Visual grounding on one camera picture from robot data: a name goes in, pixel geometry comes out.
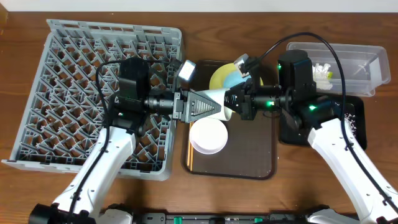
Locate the white cup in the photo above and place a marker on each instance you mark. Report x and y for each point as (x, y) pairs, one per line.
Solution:
(218, 96)

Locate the dark brown serving tray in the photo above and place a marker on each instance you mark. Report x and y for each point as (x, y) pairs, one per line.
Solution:
(250, 153)

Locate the food scraps rice pile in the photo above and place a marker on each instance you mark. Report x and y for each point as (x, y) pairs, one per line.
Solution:
(351, 120)

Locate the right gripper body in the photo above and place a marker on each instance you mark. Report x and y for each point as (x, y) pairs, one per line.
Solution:
(246, 103)

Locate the light blue bowl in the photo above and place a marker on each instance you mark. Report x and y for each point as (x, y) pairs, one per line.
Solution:
(234, 78)

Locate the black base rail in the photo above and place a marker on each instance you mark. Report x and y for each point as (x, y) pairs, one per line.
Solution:
(190, 218)

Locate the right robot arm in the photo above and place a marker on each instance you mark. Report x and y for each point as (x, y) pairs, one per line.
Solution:
(322, 121)

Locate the clear plastic bin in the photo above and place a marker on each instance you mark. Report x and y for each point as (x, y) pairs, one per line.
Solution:
(365, 67)

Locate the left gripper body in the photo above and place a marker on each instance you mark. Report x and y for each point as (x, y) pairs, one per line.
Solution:
(179, 105)

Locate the wooden chopstick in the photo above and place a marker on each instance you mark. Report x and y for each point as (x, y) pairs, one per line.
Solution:
(191, 157)
(188, 159)

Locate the yellow-green round plate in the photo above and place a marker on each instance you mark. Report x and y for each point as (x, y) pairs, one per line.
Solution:
(217, 78)

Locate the black waste tray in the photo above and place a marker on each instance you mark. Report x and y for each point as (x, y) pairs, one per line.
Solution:
(354, 105)

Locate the grey plastic dish rack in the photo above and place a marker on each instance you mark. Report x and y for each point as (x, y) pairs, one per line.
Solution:
(63, 115)

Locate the white tissue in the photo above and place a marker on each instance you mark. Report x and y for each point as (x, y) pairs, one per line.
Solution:
(322, 76)

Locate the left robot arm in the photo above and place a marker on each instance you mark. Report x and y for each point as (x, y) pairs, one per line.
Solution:
(124, 122)

